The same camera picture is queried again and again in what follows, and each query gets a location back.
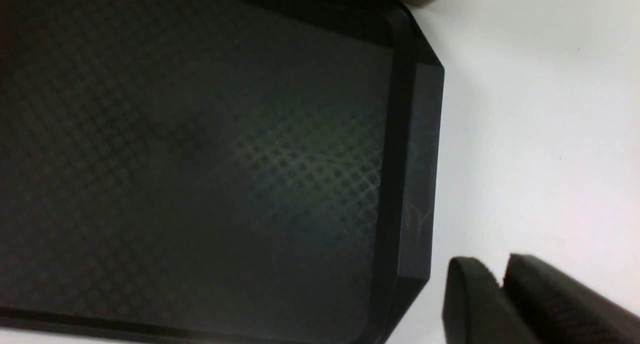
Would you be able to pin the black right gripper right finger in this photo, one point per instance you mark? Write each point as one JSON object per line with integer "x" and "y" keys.
{"x": 560, "y": 309}

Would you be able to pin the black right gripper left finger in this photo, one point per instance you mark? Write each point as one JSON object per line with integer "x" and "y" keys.
{"x": 477, "y": 310}

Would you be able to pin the black serving tray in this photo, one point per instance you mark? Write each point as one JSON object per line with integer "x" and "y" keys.
{"x": 216, "y": 171}

